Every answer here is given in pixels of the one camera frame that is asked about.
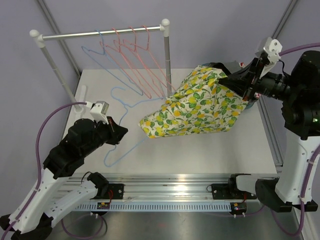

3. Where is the lemon print garment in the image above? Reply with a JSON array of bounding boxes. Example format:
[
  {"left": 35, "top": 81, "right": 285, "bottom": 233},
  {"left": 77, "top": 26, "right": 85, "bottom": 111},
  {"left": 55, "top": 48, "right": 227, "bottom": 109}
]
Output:
[{"left": 138, "top": 65, "right": 248, "bottom": 139}]

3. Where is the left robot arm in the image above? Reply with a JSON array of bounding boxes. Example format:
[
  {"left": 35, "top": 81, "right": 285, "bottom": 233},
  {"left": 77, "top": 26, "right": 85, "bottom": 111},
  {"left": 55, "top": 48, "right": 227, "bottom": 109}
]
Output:
[{"left": 0, "top": 116, "right": 128, "bottom": 240}]

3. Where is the red floral white garment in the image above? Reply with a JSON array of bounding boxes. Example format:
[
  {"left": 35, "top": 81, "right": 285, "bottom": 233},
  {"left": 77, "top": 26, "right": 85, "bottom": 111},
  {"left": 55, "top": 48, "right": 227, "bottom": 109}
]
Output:
[{"left": 240, "top": 58, "right": 260, "bottom": 100}]

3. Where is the slotted cable duct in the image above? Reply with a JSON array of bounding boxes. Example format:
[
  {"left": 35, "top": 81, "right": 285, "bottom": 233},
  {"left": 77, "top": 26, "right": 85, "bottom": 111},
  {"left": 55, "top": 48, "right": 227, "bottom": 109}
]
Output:
[{"left": 75, "top": 201, "right": 231, "bottom": 212}]

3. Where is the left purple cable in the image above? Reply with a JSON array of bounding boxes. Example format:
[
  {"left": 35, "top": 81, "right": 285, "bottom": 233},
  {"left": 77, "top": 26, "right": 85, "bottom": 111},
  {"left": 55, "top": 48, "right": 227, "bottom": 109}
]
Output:
[{"left": 0, "top": 101, "right": 108, "bottom": 240}]

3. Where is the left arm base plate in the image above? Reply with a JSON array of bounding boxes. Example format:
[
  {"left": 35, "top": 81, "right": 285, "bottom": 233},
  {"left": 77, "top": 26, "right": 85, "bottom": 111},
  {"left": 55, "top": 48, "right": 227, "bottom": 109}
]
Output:
[{"left": 99, "top": 183, "right": 125, "bottom": 201}]

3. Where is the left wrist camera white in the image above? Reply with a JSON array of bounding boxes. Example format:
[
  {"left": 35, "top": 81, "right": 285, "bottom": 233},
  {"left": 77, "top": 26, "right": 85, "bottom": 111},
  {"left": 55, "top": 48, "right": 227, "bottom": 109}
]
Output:
[{"left": 85, "top": 101, "right": 109, "bottom": 125}]

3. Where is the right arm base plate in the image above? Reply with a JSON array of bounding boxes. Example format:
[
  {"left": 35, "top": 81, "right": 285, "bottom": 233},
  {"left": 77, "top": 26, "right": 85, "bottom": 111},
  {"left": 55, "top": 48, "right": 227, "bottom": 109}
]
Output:
[{"left": 210, "top": 183, "right": 257, "bottom": 201}]

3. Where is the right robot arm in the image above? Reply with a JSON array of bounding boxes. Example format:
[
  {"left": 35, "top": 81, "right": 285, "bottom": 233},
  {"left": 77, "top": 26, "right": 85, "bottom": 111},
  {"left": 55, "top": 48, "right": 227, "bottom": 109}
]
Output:
[{"left": 219, "top": 50, "right": 320, "bottom": 213}]

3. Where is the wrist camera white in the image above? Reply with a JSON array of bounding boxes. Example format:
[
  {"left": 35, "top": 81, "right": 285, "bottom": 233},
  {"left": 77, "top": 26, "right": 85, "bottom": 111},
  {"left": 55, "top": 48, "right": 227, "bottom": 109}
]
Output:
[
  {"left": 85, "top": 101, "right": 109, "bottom": 125},
  {"left": 255, "top": 37, "right": 283, "bottom": 79}
]

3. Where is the teal plastic bin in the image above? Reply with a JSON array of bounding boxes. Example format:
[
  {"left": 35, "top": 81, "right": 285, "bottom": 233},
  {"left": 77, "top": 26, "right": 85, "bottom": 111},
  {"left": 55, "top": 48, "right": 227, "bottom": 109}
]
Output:
[{"left": 203, "top": 61, "right": 260, "bottom": 111}]

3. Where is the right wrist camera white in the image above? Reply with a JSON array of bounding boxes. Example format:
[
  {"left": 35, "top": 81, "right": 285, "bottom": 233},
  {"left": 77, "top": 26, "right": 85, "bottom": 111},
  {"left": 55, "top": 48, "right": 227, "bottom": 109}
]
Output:
[{"left": 255, "top": 37, "right": 283, "bottom": 79}]

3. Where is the grey garment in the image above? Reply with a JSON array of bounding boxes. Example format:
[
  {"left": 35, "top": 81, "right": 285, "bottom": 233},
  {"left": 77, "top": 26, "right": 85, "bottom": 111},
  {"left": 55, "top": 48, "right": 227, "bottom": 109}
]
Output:
[{"left": 207, "top": 61, "right": 242, "bottom": 76}]

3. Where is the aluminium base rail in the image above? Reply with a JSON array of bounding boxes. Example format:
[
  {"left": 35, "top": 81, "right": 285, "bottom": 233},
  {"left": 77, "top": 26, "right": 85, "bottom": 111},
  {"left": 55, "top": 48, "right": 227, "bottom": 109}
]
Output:
[{"left": 52, "top": 172, "right": 280, "bottom": 201}]

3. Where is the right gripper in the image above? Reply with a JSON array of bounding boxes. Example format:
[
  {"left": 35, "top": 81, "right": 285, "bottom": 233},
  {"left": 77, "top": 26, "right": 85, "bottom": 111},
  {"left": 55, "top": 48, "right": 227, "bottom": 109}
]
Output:
[{"left": 220, "top": 58, "right": 303, "bottom": 103}]

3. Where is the metal clothes rack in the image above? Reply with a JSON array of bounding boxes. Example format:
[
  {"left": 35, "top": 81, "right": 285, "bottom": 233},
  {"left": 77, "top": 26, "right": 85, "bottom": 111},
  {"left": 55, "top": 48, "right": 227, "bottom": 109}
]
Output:
[{"left": 29, "top": 18, "right": 174, "bottom": 103}]

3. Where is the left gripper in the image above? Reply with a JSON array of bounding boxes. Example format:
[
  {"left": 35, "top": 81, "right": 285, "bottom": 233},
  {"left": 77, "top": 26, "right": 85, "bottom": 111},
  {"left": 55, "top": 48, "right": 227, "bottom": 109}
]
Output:
[{"left": 81, "top": 115, "right": 129, "bottom": 157}]

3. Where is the pink hanger of dotted skirt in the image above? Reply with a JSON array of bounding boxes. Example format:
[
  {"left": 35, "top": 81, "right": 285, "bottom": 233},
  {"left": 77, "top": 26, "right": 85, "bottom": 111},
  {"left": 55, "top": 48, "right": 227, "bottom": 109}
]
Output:
[{"left": 96, "top": 29, "right": 152, "bottom": 99}]

